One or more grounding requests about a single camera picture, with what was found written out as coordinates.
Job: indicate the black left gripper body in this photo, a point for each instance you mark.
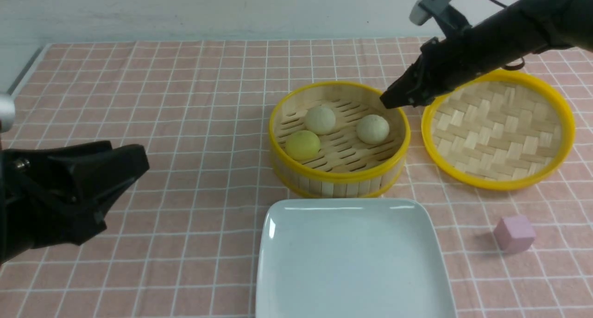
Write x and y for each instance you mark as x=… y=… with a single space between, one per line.
x=21 y=223

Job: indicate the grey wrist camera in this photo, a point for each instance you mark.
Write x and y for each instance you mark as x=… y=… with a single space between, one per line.
x=7 y=113
x=450 y=21

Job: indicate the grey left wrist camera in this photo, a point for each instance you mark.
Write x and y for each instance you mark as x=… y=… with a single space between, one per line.
x=7 y=113

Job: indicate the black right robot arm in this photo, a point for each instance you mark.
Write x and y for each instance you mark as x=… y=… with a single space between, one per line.
x=567 y=22

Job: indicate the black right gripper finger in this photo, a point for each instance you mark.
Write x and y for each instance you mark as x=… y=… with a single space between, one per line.
x=408 y=89

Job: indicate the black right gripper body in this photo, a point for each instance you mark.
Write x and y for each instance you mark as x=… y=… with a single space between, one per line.
x=467 y=52

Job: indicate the yellow-rimmed woven steamer lid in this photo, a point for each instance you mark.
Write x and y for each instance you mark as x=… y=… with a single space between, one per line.
x=503 y=132

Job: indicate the yellow-rimmed bamboo steamer basket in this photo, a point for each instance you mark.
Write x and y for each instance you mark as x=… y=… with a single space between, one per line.
x=345 y=166

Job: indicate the pink cube block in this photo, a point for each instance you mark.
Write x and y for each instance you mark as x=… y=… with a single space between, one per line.
x=514 y=234

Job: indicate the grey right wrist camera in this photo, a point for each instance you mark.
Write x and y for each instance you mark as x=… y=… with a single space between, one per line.
x=450 y=21

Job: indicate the white square plate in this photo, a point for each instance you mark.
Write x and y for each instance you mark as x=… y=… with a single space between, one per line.
x=351 y=258

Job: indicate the pink checkered tablecloth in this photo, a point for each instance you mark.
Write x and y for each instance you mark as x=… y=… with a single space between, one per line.
x=184 y=241

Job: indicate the yellow steamed bun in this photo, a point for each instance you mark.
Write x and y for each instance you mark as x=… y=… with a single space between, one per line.
x=302 y=145

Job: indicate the beige steamed bun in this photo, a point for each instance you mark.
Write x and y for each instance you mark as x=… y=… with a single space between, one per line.
x=372 y=129
x=320 y=120

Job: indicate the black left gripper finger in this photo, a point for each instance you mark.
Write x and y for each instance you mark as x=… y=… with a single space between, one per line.
x=91 y=172
x=68 y=219

